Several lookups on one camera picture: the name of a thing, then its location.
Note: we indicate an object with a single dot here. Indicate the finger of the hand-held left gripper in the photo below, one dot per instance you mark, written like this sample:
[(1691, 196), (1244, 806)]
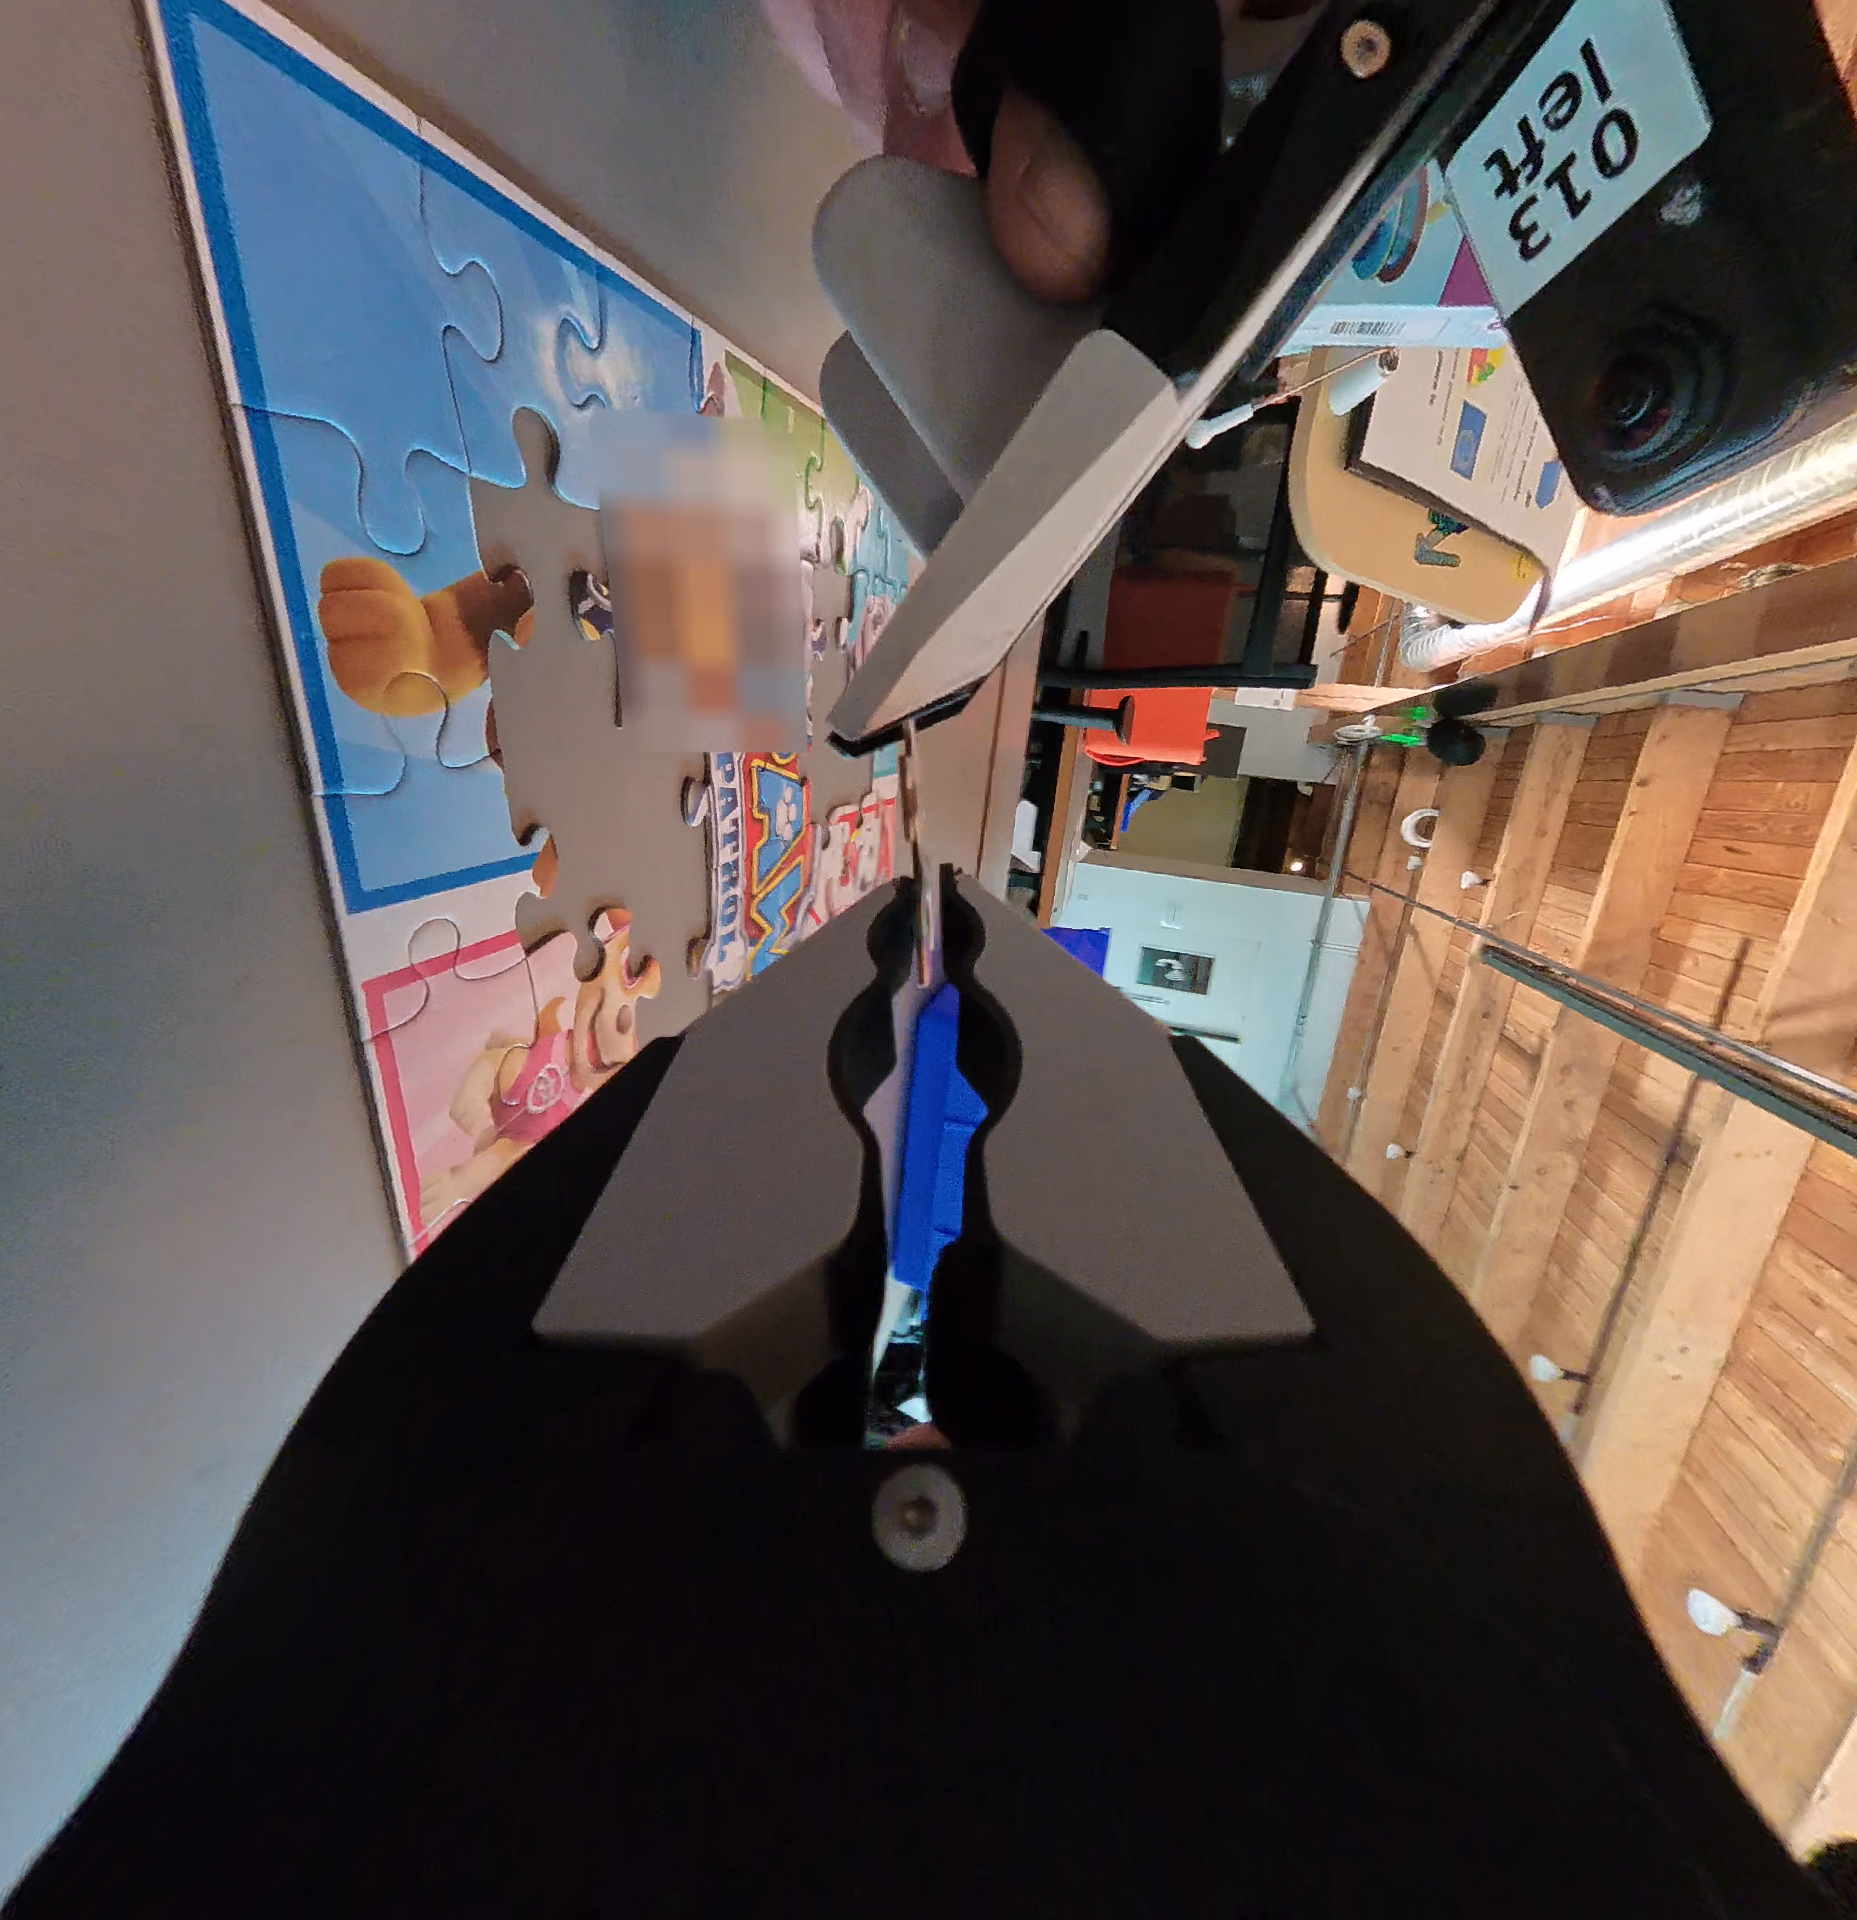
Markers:
[(1049, 495)]

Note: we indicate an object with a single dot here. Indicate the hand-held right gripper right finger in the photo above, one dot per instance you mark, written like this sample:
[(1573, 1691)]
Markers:
[(1139, 1201)]

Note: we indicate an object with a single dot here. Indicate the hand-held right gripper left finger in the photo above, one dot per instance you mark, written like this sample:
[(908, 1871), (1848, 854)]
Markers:
[(718, 1201)]

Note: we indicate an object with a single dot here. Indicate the cardboard puzzle piece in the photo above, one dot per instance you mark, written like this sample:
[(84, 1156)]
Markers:
[(917, 840)]

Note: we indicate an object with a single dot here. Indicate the partly assembled cartoon jigsaw puzzle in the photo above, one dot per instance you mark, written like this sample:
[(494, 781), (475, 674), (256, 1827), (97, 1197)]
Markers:
[(359, 300)]

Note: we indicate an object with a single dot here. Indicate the person's left hand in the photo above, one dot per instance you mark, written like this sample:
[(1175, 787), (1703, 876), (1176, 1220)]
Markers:
[(1049, 211)]

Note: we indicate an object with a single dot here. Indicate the blue storage bin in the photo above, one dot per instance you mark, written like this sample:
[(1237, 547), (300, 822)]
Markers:
[(936, 1141)]

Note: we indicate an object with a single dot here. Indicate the white hanging rod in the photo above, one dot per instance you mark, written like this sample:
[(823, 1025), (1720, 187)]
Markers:
[(1286, 398)]

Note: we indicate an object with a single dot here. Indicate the red cabinet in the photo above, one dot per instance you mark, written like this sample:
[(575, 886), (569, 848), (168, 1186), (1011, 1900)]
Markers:
[(1168, 728)]

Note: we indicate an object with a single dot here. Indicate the cartoon puzzle box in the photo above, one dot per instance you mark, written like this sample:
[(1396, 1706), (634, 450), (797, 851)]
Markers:
[(1408, 255)]

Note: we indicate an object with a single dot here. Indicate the black frame desk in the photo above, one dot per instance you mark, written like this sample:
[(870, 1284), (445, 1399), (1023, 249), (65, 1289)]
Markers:
[(1168, 678)]

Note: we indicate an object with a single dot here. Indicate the silver ventilation duct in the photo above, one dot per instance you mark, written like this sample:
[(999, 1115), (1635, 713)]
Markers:
[(1693, 524)]

